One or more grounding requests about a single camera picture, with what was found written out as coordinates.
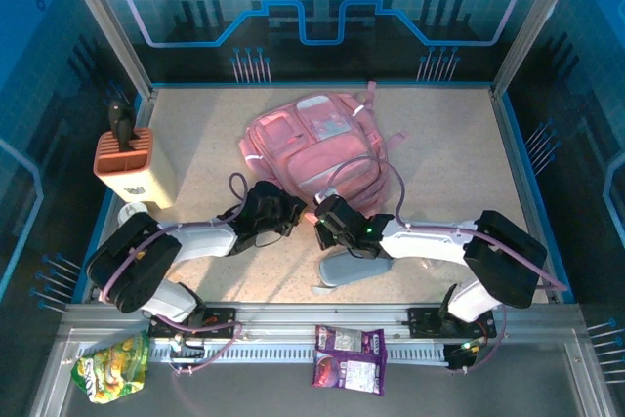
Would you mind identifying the purple snack packet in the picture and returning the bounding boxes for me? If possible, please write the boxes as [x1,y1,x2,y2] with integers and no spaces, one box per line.
[311,349,390,396]
[314,324,388,355]

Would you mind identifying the aluminium frame post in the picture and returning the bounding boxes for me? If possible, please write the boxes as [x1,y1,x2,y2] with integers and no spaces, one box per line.
[52,0,157,99]
[489,0,590,99]

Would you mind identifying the pink backpack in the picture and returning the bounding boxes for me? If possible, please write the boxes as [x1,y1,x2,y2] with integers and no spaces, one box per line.
[237,79,410,219]

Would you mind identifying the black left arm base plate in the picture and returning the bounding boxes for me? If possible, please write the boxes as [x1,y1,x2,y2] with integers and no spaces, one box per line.
[147,307,239,340]

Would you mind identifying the white-lidded brown cup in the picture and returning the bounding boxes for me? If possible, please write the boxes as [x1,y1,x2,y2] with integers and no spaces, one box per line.
[118,200,150,224]

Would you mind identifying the slotted grey cable duct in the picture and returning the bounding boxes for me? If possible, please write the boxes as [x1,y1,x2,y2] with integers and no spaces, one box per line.
[146,341,450,364]

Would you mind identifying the green snack bag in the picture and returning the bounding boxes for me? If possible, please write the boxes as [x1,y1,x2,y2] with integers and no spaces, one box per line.
[70,331,151,405]

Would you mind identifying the orange and cream knife block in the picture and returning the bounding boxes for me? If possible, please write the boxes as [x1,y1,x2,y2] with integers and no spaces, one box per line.
[92,126,177,211]

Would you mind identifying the black control box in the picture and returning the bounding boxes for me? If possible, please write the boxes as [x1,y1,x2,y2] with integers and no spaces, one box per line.
[444,343,478,372]

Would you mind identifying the aluminium base beam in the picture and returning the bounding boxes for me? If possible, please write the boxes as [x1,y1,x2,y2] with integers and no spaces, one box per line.
[65,303,582,328]

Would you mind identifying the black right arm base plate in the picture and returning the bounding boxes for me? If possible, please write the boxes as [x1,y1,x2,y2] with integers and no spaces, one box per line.
[407,307,498,340]

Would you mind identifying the grey-blue pencil case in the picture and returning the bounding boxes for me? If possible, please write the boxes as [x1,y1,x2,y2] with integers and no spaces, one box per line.
[312,248,395,295]

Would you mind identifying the black-handled knife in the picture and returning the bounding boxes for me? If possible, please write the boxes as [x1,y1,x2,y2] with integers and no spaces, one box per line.
[105,100,138,152]

